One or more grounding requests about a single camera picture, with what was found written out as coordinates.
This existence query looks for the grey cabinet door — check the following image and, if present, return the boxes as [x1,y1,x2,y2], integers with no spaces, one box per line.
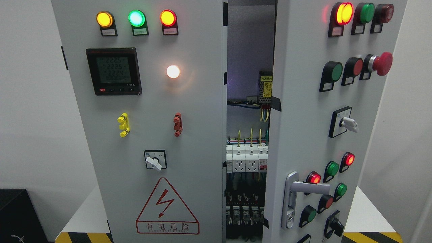
[263,0,407,243]
[52,0,228,243]

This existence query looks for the red indicator light left door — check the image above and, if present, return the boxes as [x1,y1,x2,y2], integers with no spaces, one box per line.
[160,9,179,35]

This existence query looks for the green indicator light left door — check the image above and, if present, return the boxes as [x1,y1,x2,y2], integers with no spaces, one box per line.
[128,10,149,36]

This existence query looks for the yellow indicator light left door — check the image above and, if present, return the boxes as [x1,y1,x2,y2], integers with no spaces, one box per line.
[96,11,117,36]

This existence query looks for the white socket breaker row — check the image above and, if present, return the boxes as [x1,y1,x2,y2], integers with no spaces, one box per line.
[226,143,268,173]

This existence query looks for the white indicator light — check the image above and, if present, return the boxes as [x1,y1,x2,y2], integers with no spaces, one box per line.
[166,65,180,79]

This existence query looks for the metal mesh power supply module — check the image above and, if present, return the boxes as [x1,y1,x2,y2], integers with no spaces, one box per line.
[258,71,273,104]

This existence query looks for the relay and terminal row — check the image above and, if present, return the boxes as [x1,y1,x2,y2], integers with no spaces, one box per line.
[225,190,265,225]

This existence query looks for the red electric hazard warning sticker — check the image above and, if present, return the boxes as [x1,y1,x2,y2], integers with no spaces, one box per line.
[136,177,200,234]

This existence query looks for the black digital power meter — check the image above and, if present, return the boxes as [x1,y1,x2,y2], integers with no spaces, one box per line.
[85,47,142,96]

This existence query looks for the red emergency stop button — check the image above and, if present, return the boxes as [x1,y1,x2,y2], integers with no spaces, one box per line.
[359,51,393,80]

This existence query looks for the black box at left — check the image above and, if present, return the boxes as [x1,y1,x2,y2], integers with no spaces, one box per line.
[0,189,47,243]

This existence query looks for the red terminal post block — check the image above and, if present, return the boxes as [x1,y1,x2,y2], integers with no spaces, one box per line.
[173,112,183,137]

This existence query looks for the white rotary selector switch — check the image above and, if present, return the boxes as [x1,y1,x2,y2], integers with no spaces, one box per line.
[144,150,167,172]

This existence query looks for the yellow terminal post block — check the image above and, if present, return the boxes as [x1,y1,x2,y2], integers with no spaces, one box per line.
[117,113,130,137]

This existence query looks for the silver door handle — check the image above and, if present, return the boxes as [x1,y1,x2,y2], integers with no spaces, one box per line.
[281,172,331,229]

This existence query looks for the white rotary switch right door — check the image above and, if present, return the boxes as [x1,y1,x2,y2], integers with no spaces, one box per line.
[328,106,358,138]

